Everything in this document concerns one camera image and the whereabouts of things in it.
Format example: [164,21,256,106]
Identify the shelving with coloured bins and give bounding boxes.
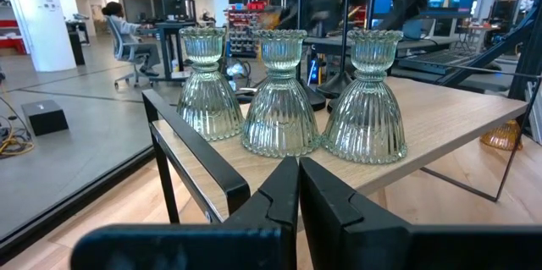
[226,1,266,58]

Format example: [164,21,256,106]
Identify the grey office chair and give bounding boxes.
[104,15,160,90]

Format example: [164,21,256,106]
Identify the black diagonal frame strut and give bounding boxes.
[438,0,542,89]

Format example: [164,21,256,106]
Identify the amber glass candle holder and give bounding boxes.
[479,119,524,152]
[258,9,281,30]

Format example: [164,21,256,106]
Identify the grey laptop black keyboard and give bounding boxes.
[395,47,505,77]

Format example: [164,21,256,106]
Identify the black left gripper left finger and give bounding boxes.
[69,155,301,270]

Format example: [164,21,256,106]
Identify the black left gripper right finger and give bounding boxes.
[299,156,542,270]

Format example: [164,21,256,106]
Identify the person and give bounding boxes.
[101,1,162,77]

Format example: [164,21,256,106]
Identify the black office desk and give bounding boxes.
[141,20,198,83]

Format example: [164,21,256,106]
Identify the yellow floor cables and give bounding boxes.
[0,113,36,159]

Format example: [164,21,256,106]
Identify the wooden shelf riser black legs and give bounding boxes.
[141,75,542,224]

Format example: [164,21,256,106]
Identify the black floor box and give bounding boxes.
[20,99,69,137]

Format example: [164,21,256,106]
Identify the black desk monitor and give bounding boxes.
[159,0,187,21]

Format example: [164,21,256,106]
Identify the black metal table frame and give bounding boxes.
[0,146,156,265]

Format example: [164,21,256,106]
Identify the clear glass flask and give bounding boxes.
[176,26,246,142]

